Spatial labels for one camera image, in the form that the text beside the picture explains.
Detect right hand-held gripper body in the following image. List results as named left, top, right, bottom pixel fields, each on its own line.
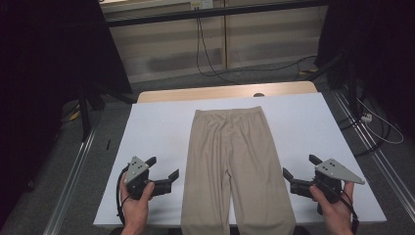
left=312, top=158, right=366, bottom=205

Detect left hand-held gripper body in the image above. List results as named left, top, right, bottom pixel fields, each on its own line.
left=124, top=156, right=156, bottom=201

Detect beige pants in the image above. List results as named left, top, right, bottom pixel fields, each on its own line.
left=180, top=106, right=298, bottom=235

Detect person's left hand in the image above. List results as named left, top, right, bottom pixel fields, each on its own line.
left=119, top=174, right=156, bottom=229

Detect person's right hand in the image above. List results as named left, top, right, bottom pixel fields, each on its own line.
left=308, top=180, right=355, bottom=231

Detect white table mat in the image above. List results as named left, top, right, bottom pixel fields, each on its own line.
left=93, top=92, right=388, bottom=228

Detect black metal stand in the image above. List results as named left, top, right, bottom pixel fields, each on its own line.
left=77, top=82, right=138, bottom=142
left=306, top=52, right=360, bottom=122

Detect black curtain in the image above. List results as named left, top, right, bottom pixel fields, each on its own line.
left=314, top=0, right=415, bottom=133
left=0, top=0, right=133, bottom=218

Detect black horizontal bar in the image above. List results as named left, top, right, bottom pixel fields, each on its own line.
left=104, top=0, right=328, bottom=28

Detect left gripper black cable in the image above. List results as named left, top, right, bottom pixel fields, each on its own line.
left=115, top=164, right=131, bottom=226

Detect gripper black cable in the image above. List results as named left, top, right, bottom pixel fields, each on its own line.
left=115, top=164, right=131, bottom=226
left=339, top=188, right=360, bottom=234

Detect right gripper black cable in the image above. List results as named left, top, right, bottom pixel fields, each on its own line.
left=339, top=188, right=360, bottom=234

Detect black floor cables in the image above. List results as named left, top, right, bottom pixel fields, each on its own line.
left=337, top=87, right=393, bottom=159

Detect aluminium floor rail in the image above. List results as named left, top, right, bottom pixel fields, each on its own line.
left=332, top=89, right=415, bottom=223
left=43, top=126, right=99, bottom=235

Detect white floor cable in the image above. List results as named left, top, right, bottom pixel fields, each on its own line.
left=356, top=97, right=405, bottom=146

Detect black hanging wall cable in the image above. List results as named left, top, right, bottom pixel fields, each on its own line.
left=195, top=18, right=318, bottom=84

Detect white wall socket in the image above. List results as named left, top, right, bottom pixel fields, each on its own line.
left=190, top=0, right=215, bottom=10

